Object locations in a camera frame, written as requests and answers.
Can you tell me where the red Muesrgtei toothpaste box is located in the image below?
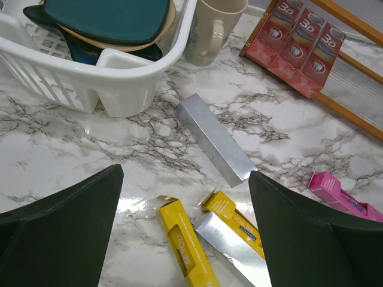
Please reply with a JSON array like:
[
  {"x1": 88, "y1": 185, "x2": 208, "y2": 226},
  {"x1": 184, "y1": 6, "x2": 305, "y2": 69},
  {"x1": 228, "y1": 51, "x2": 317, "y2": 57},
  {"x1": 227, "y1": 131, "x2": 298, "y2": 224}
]
[{"x1": 290, "y1": 22, "x2": 345, "y2": 99}]

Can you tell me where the white plastic dish basket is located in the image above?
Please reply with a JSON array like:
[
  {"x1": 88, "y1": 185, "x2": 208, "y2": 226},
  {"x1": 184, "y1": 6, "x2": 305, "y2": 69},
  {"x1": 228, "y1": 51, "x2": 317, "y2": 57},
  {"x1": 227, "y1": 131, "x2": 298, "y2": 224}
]
[{"x1": 1, "y1": 1, "x2": 197, "y2": 118}]

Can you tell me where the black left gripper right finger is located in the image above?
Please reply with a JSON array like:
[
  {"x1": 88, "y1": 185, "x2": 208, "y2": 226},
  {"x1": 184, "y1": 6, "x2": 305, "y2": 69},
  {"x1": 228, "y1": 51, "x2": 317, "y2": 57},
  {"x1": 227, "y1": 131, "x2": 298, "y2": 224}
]
[{"x1": 248, "y1": 171, "x2": 382, "y2": 286}]

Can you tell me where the yellow Curaprox box centre left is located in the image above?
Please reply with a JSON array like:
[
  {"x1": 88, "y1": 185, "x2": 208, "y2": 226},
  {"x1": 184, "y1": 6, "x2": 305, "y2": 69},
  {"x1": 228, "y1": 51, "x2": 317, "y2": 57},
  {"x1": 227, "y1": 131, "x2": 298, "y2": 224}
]
[{"x1": 201, "y1": 190, "x2": 265, "y2": 259}]

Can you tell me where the beige ceramic mug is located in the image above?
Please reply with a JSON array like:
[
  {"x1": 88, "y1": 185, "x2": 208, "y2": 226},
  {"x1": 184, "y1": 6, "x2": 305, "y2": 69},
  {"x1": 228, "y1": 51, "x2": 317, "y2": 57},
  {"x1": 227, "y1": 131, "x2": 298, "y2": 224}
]
[{"x1": 183, "y1": 0, "x2": 248, "y2": 66}]

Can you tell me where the yellow Curaprox box far left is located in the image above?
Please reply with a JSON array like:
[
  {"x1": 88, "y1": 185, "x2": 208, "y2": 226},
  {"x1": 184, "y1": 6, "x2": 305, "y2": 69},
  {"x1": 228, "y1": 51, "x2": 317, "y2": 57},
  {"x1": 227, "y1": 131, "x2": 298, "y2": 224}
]
[{"x1": 157, "y1": 195, "x2": 220, "y2": 287}]

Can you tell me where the yellow curaprox box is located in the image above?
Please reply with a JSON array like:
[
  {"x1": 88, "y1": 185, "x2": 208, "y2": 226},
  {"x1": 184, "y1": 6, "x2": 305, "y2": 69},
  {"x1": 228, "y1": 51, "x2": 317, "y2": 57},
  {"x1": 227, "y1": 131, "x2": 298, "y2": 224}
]
[
  {"x1": 157, "y1": 195, "x2": 220, "y2": 287},
  {"x1": 201, "y1": 190, "x2": 265, "y2": 259}
]

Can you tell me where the red 3D toothpaste box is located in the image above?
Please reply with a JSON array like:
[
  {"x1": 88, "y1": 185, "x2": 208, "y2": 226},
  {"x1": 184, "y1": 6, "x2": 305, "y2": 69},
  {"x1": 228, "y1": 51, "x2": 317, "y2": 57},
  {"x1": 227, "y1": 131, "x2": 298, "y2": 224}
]
[{"x1": 268, "y1": 8, "x2": 324, "y2": 83}]

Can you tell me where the orange wooden shelf rack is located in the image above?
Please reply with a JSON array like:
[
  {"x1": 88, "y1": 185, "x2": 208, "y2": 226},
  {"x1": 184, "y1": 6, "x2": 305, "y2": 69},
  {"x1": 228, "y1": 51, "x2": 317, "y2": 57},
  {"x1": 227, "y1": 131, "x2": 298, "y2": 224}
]
[{"x1": 241, "y1": 1, "x2": 382, "y2": 139}]

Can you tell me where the black spatula in basket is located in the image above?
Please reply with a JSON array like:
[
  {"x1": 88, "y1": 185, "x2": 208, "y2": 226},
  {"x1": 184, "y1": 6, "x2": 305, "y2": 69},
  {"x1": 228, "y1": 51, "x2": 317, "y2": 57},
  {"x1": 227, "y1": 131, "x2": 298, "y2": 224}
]
[{"x1": 23, "y1": 5, "x2": 163, "y2": 65}]

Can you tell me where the teal square plate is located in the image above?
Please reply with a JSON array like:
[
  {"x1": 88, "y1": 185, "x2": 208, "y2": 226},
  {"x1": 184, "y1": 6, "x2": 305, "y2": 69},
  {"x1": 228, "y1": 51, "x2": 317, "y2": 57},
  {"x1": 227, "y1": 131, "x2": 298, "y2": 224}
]
[{"x1": 42, "y1": 0, "x2": 171, "y2": 45}]

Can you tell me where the silver toothpaste box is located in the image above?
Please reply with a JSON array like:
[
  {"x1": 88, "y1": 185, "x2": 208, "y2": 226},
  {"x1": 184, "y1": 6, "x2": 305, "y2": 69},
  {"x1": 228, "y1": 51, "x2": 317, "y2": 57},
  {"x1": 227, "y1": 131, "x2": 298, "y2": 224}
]
[
  {"x1": 176, "y1": 93, "x2": 257, "y2": 187},
  {"x1": 194, "y1": 212, "x2": 272, "y2": 287}
]

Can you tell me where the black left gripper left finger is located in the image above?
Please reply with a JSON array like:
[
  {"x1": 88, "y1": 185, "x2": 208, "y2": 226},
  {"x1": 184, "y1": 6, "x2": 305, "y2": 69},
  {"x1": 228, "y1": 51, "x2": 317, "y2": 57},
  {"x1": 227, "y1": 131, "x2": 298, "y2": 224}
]
[{"x1": 1, "y1": 164, "x2": 124, "y2": 286}]

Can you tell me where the pink Curaprox box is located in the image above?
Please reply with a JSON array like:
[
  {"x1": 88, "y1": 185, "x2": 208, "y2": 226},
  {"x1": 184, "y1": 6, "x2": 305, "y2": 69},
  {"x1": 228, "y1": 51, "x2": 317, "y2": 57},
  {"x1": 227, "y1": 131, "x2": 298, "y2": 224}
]
[{"x1": 308, "y1": 172, "x2": 382, "y2": 222}]

